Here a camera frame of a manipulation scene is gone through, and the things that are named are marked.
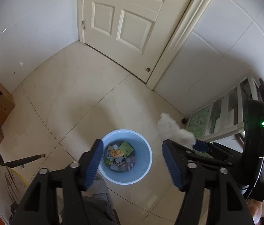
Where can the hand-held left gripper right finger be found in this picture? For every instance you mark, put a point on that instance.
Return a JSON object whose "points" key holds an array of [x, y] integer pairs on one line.
{"points": [[173, 166]]}

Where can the white panelled door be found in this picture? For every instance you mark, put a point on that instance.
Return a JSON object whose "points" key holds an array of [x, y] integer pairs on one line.
{"points": [[183, 30]]}

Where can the person's right forearm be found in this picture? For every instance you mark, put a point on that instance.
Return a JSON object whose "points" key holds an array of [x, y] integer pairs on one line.
{"points": [[254, 212]]}

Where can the white panel door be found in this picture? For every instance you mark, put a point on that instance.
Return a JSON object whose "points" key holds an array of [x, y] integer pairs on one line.
{"points": [[125, 21]]}

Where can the white and yellow packet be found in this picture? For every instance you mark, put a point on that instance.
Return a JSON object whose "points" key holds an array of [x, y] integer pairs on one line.
{"points": [[110, 155]]}

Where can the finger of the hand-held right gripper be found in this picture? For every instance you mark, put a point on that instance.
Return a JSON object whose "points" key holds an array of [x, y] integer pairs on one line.
{"points": [[207, 158], [201, 145]]}

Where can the clear plastic bag bundle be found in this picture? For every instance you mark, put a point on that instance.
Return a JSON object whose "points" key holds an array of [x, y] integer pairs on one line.
{"points": [[127, 163]]}

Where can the green packet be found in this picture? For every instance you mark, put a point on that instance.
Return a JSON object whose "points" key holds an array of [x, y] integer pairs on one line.
{"points": [[125, 148]]}

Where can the black chair leg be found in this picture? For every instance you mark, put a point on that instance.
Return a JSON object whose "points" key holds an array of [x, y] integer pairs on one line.
{"points": [[17, 161]]}

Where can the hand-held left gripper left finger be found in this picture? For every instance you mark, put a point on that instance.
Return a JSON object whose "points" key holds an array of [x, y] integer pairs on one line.
{"points": [[94, 165]]}

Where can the white rack with green panels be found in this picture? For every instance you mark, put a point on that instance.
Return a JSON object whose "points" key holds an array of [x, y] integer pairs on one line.
{"points": [[225, 119]]}

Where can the blue trash bin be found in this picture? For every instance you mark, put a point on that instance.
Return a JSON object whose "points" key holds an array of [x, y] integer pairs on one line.
{"points": [[143, 168]]}

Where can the person's grey trouser leg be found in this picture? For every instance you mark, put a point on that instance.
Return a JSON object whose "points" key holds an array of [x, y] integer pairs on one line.
{"points": [[98, 201]]}

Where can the large cardboard box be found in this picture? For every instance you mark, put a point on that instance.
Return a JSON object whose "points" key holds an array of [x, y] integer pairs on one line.
{"points": [[2, 107]]}

